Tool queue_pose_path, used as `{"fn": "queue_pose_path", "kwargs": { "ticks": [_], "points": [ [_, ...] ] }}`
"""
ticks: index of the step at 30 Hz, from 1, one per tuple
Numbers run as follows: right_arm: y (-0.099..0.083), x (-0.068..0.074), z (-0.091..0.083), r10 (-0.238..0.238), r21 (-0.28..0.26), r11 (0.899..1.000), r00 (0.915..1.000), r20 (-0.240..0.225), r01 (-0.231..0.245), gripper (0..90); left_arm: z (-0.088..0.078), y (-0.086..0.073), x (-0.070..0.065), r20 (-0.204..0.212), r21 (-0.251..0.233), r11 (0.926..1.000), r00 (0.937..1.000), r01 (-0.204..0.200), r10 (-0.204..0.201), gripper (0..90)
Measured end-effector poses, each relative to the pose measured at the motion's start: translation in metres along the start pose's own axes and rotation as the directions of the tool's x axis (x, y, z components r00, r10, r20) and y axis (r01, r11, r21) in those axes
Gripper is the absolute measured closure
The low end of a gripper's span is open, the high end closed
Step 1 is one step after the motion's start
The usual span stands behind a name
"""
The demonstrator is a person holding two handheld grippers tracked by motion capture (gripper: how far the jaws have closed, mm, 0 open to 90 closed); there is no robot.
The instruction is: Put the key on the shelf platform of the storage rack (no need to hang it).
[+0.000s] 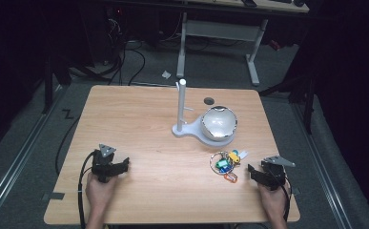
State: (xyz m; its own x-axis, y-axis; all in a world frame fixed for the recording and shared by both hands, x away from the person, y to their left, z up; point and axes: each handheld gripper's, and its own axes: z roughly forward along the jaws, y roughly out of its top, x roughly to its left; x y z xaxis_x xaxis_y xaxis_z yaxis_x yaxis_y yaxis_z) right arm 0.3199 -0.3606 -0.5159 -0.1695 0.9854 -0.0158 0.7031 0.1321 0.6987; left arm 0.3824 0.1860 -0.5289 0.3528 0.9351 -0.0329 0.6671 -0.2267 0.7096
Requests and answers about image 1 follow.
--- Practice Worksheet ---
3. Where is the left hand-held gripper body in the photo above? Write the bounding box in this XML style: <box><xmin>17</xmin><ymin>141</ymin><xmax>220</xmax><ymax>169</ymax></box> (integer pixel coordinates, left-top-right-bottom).
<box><xmin>91</xmin><ymin>143</ymin><xmax>117</xmax><ymax>184</ymax></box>

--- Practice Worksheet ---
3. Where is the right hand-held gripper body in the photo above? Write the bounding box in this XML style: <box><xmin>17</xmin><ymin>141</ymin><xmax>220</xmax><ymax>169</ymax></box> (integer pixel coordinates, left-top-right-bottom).
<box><xmin>260</xmin><ymin>155</ymin><xmax>297</xmax><ymax>192</ymax></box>

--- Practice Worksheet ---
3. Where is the key ring with coloured tags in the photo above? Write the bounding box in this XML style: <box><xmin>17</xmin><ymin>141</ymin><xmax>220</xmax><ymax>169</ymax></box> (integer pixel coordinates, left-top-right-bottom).
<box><xmin>208</xmin><ymin>148</ymin><xmax>250</xmax><ymax>184</ymax></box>

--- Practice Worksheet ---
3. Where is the person's right hand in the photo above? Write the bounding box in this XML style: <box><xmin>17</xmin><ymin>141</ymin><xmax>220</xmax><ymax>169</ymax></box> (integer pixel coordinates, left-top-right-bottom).
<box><xmin>256</xmin><ymin>182</ymin><xmax>291</xmax><ymax>219</ymax></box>

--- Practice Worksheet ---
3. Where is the person's left hand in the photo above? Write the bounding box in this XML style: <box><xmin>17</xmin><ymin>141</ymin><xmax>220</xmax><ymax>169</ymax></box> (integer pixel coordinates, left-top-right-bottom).
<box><xmin>84</xmin><ymin>173</ymin><xmax>119</xmax><ymax>215</ymax></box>

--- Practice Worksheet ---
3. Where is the grey tape strip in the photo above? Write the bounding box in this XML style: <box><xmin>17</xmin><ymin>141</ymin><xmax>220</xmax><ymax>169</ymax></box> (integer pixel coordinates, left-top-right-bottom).
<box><xmin>41</xmin><ymin>192</ymin><xmax>66</xmax><ymax>201</ymax></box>

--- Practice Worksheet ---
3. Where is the silver metal bowl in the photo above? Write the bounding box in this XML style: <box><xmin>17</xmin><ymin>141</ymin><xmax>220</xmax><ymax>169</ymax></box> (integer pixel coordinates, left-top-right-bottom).
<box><xmin>199</xmin><ymin>105</ymin><xmax>238</xmax><ymax>142</ymax></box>

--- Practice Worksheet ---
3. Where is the black metal stand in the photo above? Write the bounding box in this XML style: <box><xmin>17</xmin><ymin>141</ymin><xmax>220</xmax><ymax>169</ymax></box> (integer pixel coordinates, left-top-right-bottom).
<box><xmin>257</xmin><ymin>71</ymin><xmax>318</xmax><ymax>135</ymax></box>
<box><xmin>40</xmin><ymin>55</ymin><xmax>73</xmax><ymax>115</ymax></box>

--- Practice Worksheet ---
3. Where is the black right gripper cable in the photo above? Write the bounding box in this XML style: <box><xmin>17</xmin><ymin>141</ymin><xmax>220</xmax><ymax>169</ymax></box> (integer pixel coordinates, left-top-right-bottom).
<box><xmin>279</xmin><ymin>175</ymin><xmax>293</xmax><ymax>223</ymax></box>

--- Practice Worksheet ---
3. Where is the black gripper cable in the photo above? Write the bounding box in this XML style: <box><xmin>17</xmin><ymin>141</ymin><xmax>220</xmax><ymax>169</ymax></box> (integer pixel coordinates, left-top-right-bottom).
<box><xmin>279</xmin><ymin>175</ymin><xmax>293</xmax><ymax>223</ymax></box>
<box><xmin>77</xmin><ymin>150</ymin><xmax>96</xmax><ymax>229</ymax></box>

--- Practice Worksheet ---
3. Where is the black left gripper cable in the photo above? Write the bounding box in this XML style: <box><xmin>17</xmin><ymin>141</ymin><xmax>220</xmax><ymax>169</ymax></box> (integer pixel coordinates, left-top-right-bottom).
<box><xmin>77</xmin><ymin>150</ymin><xmax>96</xmax><ymax>229</ymax></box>

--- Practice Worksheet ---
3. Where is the black floor cable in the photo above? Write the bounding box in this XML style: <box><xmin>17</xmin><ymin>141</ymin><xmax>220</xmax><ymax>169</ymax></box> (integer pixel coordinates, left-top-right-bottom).
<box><xmin>54</xmin><ymin>114</ymin><xmax>82</xmax><ymax>177</ymax></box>

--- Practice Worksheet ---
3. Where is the aluminium floor rail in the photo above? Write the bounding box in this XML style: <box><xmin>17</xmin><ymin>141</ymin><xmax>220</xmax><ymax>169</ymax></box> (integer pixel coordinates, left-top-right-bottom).
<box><xmin>290</xmin><ymin>102</ymin><xmax>354</xmax><ymax>229</ymax></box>
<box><xmin>0</xmin><ymin>85</ymin><xmax>68</xmax><ymax>225</ymax></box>

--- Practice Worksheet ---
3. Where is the bundle of black cables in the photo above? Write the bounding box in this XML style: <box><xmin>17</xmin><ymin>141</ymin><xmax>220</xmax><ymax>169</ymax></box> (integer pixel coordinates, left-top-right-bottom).
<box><xmin>71</xmin><ymin>12</ymin><xmax>186</xmax><ymax>87</ymax></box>

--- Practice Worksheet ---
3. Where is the wooden desk with white frame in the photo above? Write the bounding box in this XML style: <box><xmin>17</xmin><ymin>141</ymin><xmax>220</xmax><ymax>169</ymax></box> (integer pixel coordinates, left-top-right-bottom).
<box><xmin>175</xmin><ymin>0</ymin><xmax>311</xmax><ymax>87</ymax></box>

